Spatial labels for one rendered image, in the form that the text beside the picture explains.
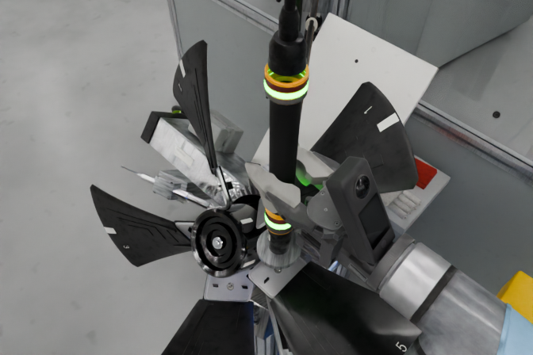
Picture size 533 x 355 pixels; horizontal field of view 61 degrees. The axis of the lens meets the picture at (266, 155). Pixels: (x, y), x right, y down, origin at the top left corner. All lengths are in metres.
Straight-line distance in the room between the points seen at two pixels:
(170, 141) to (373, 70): 0.48
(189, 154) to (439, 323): 0.68
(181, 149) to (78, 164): 1.62
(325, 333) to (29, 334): 1.64
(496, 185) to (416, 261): 0.92
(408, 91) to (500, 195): 0.59
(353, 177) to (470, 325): 0.18
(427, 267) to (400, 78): 0.50
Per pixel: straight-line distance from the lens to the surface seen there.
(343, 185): 0.44
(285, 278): 0.80
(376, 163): 0.67
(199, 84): 0.82
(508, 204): 1.43
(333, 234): 0.51
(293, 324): 0.77
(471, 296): 0.51
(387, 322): 0.77
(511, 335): 0.51
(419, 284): 0.50
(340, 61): 0.97
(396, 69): 0.93
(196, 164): 1.02
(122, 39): 3.37
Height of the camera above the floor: 1.91
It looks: 51 degrees down
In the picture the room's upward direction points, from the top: straight up
